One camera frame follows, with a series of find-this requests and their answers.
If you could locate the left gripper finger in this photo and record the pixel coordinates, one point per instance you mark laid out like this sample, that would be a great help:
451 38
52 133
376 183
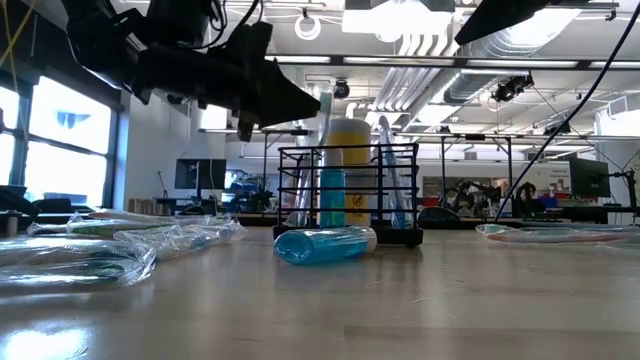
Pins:
285 100

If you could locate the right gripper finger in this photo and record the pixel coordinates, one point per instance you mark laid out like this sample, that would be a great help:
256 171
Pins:
500 15

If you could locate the blue mouthwash bottle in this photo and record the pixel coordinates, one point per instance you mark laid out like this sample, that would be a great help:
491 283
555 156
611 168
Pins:
320 246
332 200

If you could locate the long ceiling light strip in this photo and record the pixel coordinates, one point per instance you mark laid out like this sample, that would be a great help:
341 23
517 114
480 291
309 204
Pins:
520 63

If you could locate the black metal gantry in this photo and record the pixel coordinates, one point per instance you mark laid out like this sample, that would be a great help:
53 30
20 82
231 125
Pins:
475 136
240 131

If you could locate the black computer monitor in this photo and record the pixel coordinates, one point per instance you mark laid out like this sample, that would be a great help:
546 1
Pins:
200 174
590 177

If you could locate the white ceiling light panel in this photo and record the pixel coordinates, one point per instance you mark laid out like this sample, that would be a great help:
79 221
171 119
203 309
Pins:
400 22

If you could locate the black table clamp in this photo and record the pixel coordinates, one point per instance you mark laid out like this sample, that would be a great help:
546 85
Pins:
192 211
439 216

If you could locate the wooden crates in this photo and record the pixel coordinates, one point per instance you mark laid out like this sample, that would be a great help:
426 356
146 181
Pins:
145 206

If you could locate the large bright window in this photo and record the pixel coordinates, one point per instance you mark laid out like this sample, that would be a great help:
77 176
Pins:
65 165

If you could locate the black chair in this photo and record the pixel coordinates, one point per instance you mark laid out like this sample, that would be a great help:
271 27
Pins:
52 206

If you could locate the black ceiling camera rig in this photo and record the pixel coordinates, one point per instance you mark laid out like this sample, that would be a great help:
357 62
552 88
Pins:
510 89

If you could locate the silver ventilation duct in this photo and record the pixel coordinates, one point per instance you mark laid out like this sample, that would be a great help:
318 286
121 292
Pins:
470 85

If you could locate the white wall poster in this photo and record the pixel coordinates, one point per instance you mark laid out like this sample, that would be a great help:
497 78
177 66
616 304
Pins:
555 175

